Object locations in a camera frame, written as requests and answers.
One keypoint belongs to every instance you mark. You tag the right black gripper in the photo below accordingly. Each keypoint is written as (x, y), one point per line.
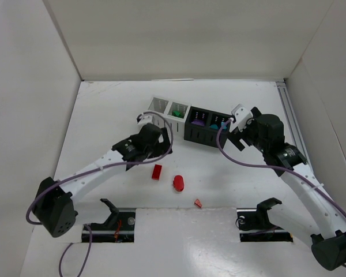
(239, 136)

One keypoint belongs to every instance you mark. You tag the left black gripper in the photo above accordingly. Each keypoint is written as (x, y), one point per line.
(164, 141)

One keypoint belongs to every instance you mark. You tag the red rectangular lego brick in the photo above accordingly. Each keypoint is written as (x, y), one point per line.
(156, 172)

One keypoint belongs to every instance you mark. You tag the green notched lego brick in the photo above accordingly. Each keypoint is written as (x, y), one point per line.
(177, 114)

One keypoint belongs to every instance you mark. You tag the blue rectangular lego brick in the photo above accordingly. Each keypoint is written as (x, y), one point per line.
(223, 126)

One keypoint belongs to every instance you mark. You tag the red oval lego piece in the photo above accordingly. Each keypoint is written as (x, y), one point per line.
(178, 183)

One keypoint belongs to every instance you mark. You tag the purple oval lego piece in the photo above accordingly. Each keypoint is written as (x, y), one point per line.
(198, 122)

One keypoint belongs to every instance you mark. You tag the small red lego piece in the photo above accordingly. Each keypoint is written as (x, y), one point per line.
(197, 203)

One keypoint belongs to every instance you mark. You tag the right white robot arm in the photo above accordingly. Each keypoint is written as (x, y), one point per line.
(326, 234)

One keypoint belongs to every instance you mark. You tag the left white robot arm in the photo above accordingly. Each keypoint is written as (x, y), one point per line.
(54, 204)

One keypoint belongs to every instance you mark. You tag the white double container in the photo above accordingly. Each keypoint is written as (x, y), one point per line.
(164, 107)

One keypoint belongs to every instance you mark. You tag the black double container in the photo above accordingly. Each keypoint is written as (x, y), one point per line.
(203, 134)

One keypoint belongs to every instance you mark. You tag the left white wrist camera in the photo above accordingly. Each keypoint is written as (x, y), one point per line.
(144, 119)

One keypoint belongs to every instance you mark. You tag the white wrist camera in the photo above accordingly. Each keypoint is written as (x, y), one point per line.
(144, 119)
(241, 115)

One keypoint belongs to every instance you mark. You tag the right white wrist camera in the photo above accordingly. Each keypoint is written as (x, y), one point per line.
(241, 115)

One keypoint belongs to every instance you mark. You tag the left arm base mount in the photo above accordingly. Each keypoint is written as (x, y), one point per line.
(117, 227)

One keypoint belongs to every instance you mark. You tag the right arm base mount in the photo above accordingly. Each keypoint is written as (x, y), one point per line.
(254, 224)

